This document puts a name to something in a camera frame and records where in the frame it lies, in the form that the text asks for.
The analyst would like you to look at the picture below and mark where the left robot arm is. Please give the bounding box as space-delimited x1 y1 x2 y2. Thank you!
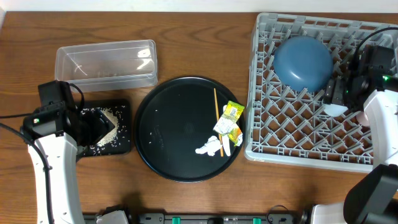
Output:
21 80 114 223

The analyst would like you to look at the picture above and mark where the round black serving tray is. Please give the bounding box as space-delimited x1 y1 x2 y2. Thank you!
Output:
134 77 241 182

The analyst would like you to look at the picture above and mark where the orange green torn wrapper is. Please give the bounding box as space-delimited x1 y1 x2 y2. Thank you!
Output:
228 124 243 146

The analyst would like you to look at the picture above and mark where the green yellow snack wrapper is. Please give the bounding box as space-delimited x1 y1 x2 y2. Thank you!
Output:
213 101 244 135

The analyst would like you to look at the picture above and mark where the clear plastic bin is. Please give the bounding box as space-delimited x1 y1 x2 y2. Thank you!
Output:
55 40 158 92

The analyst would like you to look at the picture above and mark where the white pink cup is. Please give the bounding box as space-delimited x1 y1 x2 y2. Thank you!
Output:
356 111 370 127

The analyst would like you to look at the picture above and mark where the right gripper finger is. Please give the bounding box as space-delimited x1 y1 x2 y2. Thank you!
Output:
323 78 335 105
333 79 345 106

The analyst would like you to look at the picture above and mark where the white plastic spoon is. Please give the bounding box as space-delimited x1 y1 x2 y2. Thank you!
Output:
221 116 231 156

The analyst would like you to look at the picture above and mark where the black rectangular tray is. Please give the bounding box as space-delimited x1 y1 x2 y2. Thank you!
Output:
81 99 132 157

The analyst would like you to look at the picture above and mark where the wooden chopstick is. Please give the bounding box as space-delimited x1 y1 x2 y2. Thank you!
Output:
213 88 224 157

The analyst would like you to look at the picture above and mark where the grey dishwasher rack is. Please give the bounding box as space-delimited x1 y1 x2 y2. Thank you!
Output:
243 12 397 173

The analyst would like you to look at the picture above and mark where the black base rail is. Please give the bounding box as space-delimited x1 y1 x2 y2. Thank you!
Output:
81 212 308 224

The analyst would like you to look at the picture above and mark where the white tissue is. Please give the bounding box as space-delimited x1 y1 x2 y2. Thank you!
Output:
195 136 222 156

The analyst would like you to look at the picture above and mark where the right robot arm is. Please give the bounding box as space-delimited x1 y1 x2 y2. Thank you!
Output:
300 46 397 223

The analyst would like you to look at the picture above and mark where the pile of rice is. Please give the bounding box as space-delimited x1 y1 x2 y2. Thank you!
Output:
82 105 131 157

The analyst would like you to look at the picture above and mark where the light blue cup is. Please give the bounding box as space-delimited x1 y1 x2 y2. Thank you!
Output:
323 104 348 117

